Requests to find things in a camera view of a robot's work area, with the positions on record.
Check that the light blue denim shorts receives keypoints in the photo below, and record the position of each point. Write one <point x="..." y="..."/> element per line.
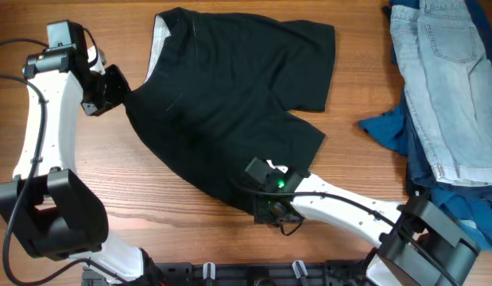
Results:
<point x="448" y="88"/>

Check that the black shorts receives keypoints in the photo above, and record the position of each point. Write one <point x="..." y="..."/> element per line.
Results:
<point x="222" y="90"/>

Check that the left white rail clip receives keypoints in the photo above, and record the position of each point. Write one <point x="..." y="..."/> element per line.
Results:
<point x="208" y="272"/>

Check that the right white rail clip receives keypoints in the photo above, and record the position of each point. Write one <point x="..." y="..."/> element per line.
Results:
<point x="300" y="271"/>

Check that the white rail clip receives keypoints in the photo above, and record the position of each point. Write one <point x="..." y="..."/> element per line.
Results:
<point x="300" y="271"/>
<point x="208" y="272"/>

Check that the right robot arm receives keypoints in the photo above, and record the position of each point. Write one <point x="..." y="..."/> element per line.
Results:
<point x="414" y="243"/>

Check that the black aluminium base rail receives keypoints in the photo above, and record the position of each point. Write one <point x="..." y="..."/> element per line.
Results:
<point x="332" y="273"/>

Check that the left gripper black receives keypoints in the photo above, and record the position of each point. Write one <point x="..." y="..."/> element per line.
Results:
<point x="121" y="89"/>

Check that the dark blue garment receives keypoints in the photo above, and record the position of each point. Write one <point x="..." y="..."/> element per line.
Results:
<point x="469" y="206"/>

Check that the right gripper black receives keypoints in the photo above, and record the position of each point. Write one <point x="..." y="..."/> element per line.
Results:
<point x="261" y="212"/>

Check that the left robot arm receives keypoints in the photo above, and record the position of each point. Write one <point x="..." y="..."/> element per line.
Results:
<point x="46" y="206"/>

